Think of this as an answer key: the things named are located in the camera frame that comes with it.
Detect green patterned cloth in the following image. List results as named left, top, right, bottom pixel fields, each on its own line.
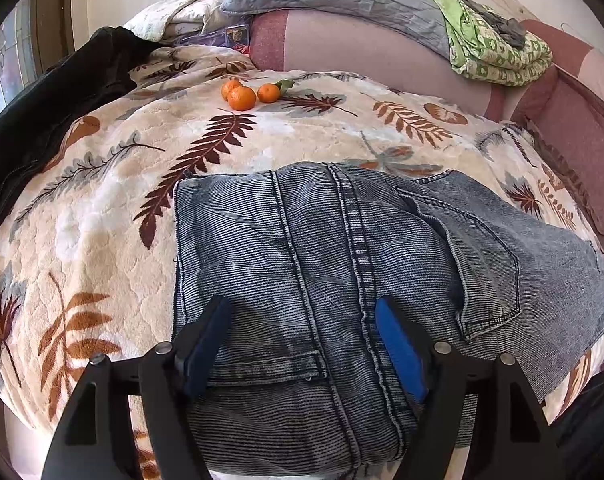
left=414, top=0, right=554, bottom=87

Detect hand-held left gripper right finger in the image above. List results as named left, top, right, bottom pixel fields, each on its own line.
left=374, top=295, right=558, bottom=480

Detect leaf print fleece blanket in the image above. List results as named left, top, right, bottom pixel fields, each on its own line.
left=0, top=45, right=604, bottom=480

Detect white patterned cloth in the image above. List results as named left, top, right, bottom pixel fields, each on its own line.
left=124, top=0, right=255, bottom=45

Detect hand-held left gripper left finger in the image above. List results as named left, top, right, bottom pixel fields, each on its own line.
left=42, top=294, right=233, bottom=480

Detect black jacket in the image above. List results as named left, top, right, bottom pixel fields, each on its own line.
left=0, top=26, right=155, bottom=241

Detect dark grey cloth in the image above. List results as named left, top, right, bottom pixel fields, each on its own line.
left=464, top=0, right=526, bottom=50

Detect purple printed cloth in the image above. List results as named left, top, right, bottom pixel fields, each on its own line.
left=182, top=25, right=253, bottom=56

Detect orange tangerine with leaf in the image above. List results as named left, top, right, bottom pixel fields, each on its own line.
left=257, top=79, right=295, bottom=105

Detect pink sofa backrest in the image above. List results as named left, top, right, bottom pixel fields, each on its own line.
left=249, top=7, right=604, bottom=281

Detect blue denim pants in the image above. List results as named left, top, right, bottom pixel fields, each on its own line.
left=172, top=161, right=604, bottom=480

